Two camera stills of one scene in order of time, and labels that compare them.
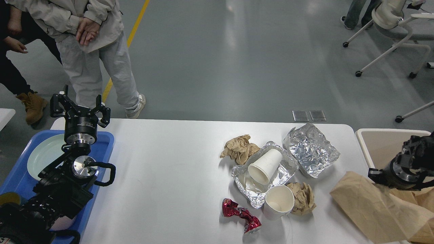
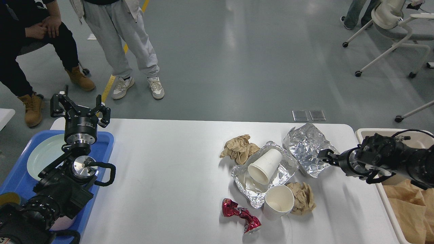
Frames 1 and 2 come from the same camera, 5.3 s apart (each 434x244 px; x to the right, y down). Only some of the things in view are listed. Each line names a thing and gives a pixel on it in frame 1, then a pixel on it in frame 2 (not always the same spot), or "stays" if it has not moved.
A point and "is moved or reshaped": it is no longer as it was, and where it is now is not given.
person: [83, 29] -> [111, 20]
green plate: [45, 153] stays
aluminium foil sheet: [313, 153] stays
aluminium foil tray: [252, 191] stays
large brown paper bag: [390, 216] is moved or reshaped
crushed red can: [230, 208] stays
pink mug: [63, 223] stays
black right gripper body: [387, 177] -> [351, 166]
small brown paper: [304, 198] stays
